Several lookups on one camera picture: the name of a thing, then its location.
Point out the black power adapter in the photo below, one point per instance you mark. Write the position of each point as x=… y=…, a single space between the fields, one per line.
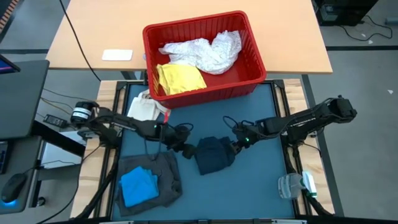
x=55 y=120

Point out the white flat panel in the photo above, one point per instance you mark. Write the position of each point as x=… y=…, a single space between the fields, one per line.
x=56 y=155

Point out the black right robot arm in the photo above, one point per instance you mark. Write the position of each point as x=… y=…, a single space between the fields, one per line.
x=308 y=119

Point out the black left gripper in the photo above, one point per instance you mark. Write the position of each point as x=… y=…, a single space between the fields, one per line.
x=172 y=135

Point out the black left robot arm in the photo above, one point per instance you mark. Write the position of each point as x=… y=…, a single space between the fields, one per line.
x=118 y=123

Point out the white canvas tote bag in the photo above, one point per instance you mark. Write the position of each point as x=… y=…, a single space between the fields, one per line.
x=143 y=109

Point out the navy blue garment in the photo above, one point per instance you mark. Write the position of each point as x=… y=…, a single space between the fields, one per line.
x=214 y=155

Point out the light wooden desk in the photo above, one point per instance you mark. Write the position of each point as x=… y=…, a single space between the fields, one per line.
x=295 y=37

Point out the red plastic basket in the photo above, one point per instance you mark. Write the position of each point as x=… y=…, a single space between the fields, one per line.
x=242 y=77

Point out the black aluminium table frame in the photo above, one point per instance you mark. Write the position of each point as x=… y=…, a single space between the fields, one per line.
x=276 y=83

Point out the black keyboard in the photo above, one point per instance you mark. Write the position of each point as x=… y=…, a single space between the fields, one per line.
x=3 y=157

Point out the dark grey garment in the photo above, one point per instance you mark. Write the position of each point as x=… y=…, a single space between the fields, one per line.
x=169 y=177

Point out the yellow garment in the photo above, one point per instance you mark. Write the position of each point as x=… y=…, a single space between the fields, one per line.
x=180 y=79

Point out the white crumpled garment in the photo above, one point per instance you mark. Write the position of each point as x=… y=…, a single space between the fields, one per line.
x=205 y=53

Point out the dark grey laptop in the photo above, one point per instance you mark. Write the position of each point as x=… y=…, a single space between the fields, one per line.
x=21 y=99

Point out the black computer tower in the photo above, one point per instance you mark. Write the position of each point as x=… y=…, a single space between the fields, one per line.
x=342 y=11

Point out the clear spray bottle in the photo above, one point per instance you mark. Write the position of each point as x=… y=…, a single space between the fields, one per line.
x=290 y=186

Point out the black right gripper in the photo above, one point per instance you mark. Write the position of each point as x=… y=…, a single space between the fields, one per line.
x=248 y=133

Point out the black computer mouse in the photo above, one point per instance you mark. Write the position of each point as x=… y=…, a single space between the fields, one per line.
x=13 y=188

